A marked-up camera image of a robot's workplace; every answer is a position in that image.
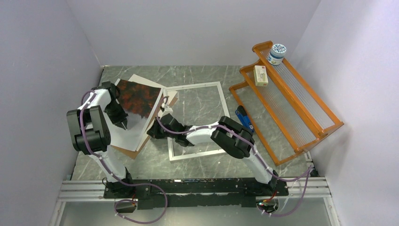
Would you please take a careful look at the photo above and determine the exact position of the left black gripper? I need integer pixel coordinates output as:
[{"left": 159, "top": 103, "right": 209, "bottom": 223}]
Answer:
[{"left": 104, "top": 101, "right": 128, "bottom": 129}]

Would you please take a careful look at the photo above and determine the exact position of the white picture frame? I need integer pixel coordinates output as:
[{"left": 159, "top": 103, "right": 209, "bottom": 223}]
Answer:
[{"left": 163, "top": 81, "right": 230, "bottom": 162}]

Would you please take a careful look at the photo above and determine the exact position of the red and white photo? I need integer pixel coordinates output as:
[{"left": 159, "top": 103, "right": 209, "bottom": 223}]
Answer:
[{"left": 109, "top": 79, "right": 162, "bottom": 151}]

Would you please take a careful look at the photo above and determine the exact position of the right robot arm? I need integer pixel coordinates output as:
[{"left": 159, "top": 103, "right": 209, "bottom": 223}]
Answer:
[{"left": 147, "top": 113, "right": 278, "bottom": 195}]

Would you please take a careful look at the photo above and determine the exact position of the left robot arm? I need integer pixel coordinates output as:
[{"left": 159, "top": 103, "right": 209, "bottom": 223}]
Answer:
[{"left": 66, "top": 81, "right": 135, "bottom": 198}]

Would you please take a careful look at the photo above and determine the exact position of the brown backing board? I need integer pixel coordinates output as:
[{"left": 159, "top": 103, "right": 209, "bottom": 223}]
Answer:
[{"left": 111, "top": 91, "right": 178, "bottom": 159}]

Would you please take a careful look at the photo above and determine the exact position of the blue stapler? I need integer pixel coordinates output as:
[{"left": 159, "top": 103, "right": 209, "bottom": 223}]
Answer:
[{"left": 235, "top": 105, "right": 255, "bottom": 133}]

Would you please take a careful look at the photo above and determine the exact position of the small cream box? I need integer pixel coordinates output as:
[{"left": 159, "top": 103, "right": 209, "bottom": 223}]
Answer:
[{"left": 253, "top": 65, "right": 269, "bottom": 87}]

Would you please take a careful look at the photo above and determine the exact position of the orange wooden shelf rack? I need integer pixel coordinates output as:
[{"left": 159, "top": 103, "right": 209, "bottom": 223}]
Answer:
[{"left": 229, "top": 40, "right": 344, "bottom": 166}]

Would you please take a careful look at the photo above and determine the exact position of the blue white round jar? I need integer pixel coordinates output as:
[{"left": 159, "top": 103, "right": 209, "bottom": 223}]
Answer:
[{"left": 267, "top": 44, "right": 287, "bottom": 65}]

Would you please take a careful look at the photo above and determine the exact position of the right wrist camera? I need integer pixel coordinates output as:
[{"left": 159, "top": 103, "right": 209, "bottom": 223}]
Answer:
[{"left": 160, "top": 104, "right": 173, "bottom": 115}]

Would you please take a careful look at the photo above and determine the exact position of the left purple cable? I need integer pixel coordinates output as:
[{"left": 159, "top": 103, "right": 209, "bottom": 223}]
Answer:
[{"left": 79, "top": 90, "right": 169, "bottom": 225}]

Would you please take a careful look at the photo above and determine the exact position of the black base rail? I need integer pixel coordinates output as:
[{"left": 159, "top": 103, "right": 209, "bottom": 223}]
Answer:
[{"left": 102, "top": 174, "right": 289, "bottom": 210}]

